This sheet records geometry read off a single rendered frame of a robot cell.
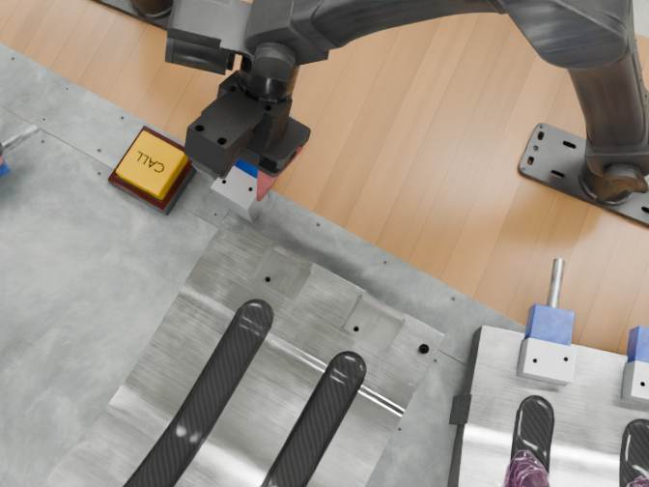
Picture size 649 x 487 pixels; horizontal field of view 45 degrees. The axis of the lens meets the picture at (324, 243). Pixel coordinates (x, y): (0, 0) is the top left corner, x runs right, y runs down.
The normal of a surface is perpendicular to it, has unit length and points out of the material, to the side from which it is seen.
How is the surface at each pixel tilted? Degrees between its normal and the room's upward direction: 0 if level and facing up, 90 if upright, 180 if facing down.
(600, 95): 91
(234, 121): 29
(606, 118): 89
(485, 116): 0
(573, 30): 90
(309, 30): 87
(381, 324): 0
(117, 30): 0
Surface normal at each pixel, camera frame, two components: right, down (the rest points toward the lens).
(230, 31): 0.19, -0.22
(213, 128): 0.24, -0.62
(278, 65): -0.15, 0.95
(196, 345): -0.05, -0.21
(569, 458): 0.04, -0.48
